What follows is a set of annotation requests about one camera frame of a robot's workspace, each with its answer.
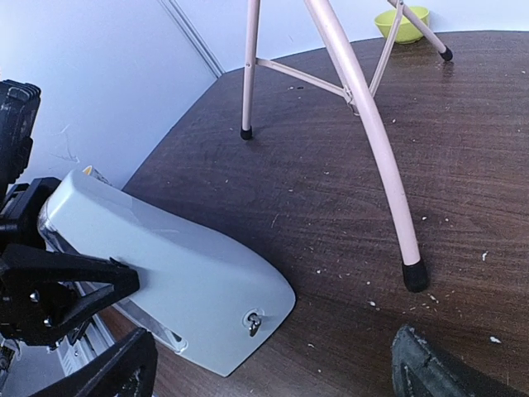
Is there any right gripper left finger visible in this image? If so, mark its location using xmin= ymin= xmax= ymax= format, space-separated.
xmin=34 ymin=328 xmax=158 ymax=396

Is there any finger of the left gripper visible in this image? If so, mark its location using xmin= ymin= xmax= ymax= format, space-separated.
xmin=1 ymin=244 xmax=140 ymax=346

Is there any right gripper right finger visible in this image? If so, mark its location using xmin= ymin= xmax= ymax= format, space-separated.
xmin=391 ymin=324 xmax=524 ymax=397

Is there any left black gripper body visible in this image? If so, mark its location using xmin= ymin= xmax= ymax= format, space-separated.
xmin=1 ymin=177 xmax=60 ymax=248

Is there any white metronome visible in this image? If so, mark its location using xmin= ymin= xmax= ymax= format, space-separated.
xmin=38 ymin=170 xmax=296 ymax=376

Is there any pink folding music stand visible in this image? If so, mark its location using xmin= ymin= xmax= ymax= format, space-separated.
xmin=239 ymin=0 xmax=455 ymax=294

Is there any white patterned mug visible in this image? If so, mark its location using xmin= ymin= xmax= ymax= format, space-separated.
xmin=83 ymin=165 xmax=112 ymax=186

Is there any yellow-green plastic bowl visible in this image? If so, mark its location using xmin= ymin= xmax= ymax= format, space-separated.
xmin=374 ymin=6 xmax=430 ymax=44

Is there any front aluminium rail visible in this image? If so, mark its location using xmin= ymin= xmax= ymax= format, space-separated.
xmin=55 ymin=315 xmax=115 ymax=376

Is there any left aluminium corner post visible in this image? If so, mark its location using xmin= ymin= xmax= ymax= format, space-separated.
xmin=158 ymin=0 xmax=225 ymax=79

